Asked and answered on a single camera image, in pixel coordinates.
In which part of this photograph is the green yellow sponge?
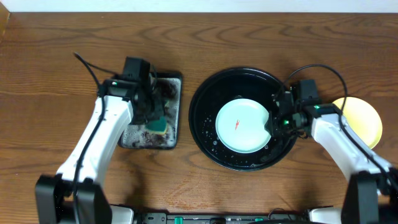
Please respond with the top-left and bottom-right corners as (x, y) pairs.
(145, 116), (168, 134)

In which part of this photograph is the light blue plate top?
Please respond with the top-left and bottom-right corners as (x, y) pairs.
(215, 98), (271, 154)

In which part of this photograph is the yellow plate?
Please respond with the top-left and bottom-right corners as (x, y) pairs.
(343, 96), (382, 149)

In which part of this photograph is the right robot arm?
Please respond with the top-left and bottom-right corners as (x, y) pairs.
(266, 91), (397, 223)

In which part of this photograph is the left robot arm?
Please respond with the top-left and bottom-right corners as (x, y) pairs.
(35, 79), (163, 223)

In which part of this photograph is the black rectangular soapy tray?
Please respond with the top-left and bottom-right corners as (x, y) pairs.
(118, 72), (182, 150)

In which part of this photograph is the black round tray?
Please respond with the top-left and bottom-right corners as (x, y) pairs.
(188, 67), (297, 172)

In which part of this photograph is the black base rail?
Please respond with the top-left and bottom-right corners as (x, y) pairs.
(132, 212), (310, 224)

